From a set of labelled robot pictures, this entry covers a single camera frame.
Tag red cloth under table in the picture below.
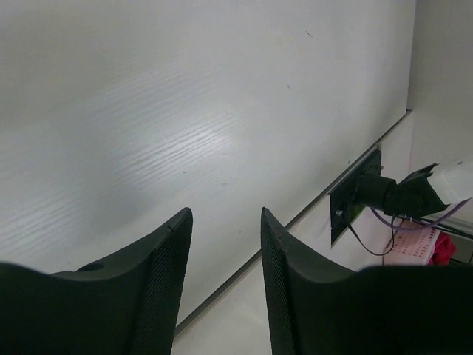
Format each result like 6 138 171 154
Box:
429 232 457 266

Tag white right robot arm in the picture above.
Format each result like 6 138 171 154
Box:
354 155 472 217

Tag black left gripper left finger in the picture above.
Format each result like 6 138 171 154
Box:
1 208 193 354

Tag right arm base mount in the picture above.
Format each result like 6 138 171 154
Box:
330 149 381 246

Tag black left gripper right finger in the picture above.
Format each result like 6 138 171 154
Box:
261 209 472 354

